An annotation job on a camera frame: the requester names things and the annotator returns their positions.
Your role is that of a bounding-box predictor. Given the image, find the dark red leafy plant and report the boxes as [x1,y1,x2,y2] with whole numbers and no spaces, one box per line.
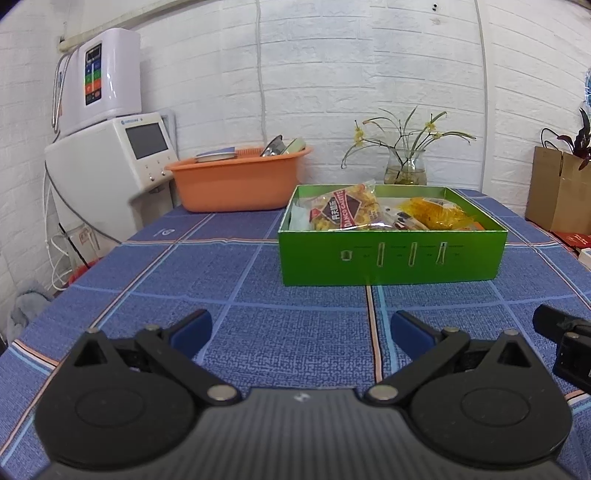
[541,107,591,171]

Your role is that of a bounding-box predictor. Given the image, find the blue checkered tablecloth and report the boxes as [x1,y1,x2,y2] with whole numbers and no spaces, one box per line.
[0,188,591,480]

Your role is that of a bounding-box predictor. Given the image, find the red bucket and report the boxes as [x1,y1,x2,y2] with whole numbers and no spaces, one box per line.
[68,258,100,287]

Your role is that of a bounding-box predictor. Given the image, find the white wall cable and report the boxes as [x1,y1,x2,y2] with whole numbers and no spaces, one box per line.
[475,0,489,192]
[255,0,269,145]

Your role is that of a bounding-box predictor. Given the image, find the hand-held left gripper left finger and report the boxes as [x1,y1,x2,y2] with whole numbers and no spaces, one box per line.
[62,309,243,408]

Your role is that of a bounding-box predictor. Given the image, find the white water purifier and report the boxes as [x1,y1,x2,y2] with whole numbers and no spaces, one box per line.
[55,28,141,137]

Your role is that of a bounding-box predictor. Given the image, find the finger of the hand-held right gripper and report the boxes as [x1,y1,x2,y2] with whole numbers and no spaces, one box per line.
[532,304,591,344]

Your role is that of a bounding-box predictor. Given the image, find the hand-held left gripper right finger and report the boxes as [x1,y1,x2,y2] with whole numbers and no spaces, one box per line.
[365,310,539,409]

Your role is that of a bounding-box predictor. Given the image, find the glass vase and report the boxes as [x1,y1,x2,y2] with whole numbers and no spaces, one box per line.
[385,148,426,186]

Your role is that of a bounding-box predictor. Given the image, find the beige wall pipe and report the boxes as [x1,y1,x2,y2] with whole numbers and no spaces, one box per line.
[58,0,241,51]

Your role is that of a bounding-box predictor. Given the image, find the orange plastic basin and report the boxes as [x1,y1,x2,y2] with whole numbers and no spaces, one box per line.
[165,145,315,213]

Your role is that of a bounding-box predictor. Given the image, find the red book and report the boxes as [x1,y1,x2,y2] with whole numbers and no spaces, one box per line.
[551,230,591,252]

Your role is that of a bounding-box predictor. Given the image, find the brown paper bag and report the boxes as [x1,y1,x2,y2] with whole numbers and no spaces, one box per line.
[525,145,591,234]

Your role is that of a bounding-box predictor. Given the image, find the green cardboard box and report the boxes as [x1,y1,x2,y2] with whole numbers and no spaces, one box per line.
[277,185,509,287]

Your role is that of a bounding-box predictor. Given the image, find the grey cloth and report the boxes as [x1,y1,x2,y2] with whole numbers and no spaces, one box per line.
[7,279,54,342]

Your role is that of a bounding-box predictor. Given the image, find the white machine cables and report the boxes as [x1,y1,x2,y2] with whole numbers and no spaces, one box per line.
[44,171,75,289]

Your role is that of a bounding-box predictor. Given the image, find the yellow cake packet with barcode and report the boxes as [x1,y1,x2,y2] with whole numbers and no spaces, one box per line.
[399,196,469,230]

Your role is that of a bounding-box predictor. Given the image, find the yellow-flowered orchid plant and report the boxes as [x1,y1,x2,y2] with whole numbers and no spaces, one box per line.
[342,106,476,169]

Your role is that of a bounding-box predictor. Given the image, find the clear packet red label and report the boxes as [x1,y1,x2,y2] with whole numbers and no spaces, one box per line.
[307,183,384,232]

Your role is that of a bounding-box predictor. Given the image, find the white machine with screen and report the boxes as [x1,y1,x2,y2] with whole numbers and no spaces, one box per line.
[45,112,178,243]

